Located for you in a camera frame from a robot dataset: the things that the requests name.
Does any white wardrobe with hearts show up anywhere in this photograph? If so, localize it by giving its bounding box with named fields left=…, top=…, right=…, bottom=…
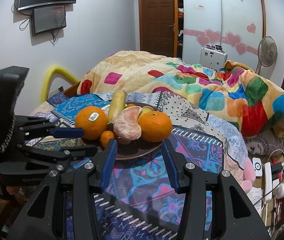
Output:
left=182, top=0, right=264, bottom=69

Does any slim sugarcane piece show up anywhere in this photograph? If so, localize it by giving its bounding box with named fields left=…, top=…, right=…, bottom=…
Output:
left=107, top=90, right=127, bottom=124

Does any dark purple plate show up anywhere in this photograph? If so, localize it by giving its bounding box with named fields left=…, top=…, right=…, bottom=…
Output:
left=101, top=101, right=166, bottom=161

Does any white power strip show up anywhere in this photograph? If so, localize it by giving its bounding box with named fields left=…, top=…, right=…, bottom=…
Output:
left=264, top=162, right=273, bottom=204

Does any white suitcase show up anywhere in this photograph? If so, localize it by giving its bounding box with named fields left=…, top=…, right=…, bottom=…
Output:
left=200, top=45, right=227, bottom=70

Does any peeled pomelo segment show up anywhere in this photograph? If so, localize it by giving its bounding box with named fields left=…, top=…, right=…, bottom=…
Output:
left=113, top=106, right=142, bottom=141

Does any large orange with stem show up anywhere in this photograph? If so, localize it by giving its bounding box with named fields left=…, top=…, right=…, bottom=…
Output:
left=138, top=111, right=172, bottom=142

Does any brown wooden door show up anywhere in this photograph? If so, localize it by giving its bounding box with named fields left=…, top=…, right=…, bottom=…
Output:
left=139, top=0, right=175, bottom=57

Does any small mandarin on plate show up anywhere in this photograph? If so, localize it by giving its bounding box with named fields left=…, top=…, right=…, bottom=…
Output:
left=125, top=103, right=136, bottom=108

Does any white standing fan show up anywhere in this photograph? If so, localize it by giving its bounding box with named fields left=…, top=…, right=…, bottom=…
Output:
left=256, top=36, right=277, bottom=74

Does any small mandarin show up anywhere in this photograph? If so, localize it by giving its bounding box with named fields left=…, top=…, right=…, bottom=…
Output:
left=125, top=103, right=136, bottom=108
left=100, top=131, right=115, bottom=148

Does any pink plush toy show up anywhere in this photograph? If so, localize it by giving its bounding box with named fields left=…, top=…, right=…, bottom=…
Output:
left=241, top=158, right=256, bottom=193

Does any colourful checked blanket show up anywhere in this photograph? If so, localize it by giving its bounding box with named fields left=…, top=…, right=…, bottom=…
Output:
left=77, top=51, right=284, bottom=138

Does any grey patterned pillow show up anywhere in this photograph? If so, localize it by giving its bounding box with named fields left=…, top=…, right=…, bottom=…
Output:
left=244, top=129, right=284, bottom=156

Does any small wall monitor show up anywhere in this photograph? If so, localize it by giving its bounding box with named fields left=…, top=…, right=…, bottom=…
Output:
left=31, top=5, right=67, bottom=36

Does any large orange with sticker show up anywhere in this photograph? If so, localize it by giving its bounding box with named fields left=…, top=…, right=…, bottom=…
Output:
left=75, top=106, right=108, bottom=140

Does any yellow padded bed rail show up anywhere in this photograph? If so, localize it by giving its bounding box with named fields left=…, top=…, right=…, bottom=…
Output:
left=40, top=65, right=80, bottom=103

